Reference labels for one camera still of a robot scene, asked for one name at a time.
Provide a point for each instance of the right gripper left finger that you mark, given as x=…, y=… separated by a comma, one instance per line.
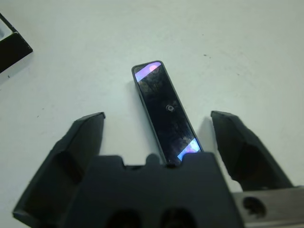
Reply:
x=64, y=166

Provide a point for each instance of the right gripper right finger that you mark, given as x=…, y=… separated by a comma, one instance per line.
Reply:
x=247, y=152

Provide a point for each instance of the black box base white inlay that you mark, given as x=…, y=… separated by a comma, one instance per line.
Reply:
x=14, y=52

